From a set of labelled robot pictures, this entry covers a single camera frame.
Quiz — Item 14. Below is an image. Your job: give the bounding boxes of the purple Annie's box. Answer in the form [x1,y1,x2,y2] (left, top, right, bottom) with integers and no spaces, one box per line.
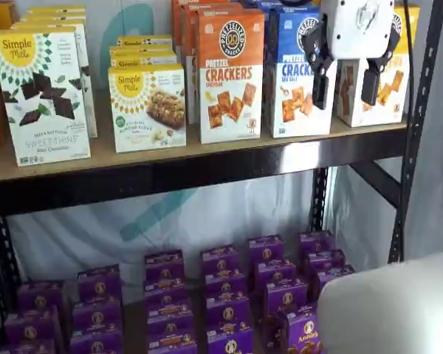
[76,263,123,304]
[69,329,124,354]
[144,249,186,283]
[298,229,335,260]
[148,339,199,354]
[263,277,309,315]
[305,249,346,274]
[206,325,255,354]
[72,297,124,335]
[254,258,298,293]
[16,280,66,315]
[0,337,57,354]
[199,243,241,276]
[144,276,189,308]
[205,290,250,328]
[275,308,323,354]
[312,264,356,300]
[247,235,286,267]
[146,299,194,330]
[3,305,61,344]
[147,319,197,347]
[204,268,248,296]

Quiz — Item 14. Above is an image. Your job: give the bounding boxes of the Simple Mills sweet thins box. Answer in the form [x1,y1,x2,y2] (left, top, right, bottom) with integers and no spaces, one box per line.
[26,4,87,18]
[10,20,99,139]
[0,27,92,167]
[18,13,88,25]

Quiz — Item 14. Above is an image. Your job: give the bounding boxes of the Simple Mills almond bars box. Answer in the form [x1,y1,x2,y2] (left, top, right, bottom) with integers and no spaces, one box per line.
[116,34,174,51]
[107,63,188,154]
[109,45,179,69]

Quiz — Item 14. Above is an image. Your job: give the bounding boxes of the orange white pretzel crackers box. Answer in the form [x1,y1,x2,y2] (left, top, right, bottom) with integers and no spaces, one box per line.
[180,2,244,125]
[196,7,266,145]
[170,0,241,60]

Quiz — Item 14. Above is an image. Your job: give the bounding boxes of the black metal shelf unit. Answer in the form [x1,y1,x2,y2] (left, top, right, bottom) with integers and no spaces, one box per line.
[0,0,443,296]

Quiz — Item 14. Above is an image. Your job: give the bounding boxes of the black metal shelf frame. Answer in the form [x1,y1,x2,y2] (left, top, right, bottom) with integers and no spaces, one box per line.
[0,0,443,354]

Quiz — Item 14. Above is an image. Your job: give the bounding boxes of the blue white pretzel crackers box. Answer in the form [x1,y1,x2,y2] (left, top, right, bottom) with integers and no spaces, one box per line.
[263,5,343,139]

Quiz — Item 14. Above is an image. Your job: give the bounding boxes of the yellow white pretzel crackers box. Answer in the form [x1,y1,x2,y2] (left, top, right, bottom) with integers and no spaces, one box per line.
[334,4,421,128]

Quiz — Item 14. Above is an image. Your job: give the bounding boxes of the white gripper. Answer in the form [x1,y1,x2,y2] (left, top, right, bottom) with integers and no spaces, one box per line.
[301,0,402,111]

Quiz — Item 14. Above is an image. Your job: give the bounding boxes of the wooden shelf board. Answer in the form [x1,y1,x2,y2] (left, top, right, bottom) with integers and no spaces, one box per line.
[0,88,409,184]

